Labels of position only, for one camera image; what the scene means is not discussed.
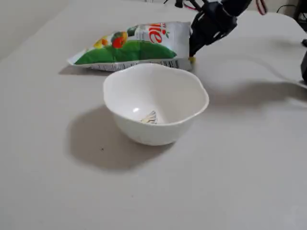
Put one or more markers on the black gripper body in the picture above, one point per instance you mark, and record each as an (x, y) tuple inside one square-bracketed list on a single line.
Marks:
[(201, 36)]

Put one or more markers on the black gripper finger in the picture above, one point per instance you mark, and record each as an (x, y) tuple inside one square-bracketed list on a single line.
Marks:
[(212, 38), (197, 31)]

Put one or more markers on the yellow candy piece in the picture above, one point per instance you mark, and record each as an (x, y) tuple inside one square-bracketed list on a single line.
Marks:
[(192, 59)]

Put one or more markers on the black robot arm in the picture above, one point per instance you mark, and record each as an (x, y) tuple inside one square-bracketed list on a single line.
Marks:
[(237, 7)]

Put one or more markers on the veggie straws snack packet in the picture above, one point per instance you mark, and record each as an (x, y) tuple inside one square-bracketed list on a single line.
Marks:
[(134, 50)]

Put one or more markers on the white scalloped ceramic bowl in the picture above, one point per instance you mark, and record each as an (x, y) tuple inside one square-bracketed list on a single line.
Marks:
[(148, 134)]

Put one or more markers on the dark background furniture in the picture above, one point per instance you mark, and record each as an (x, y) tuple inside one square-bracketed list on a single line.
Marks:
[(302, 9)]

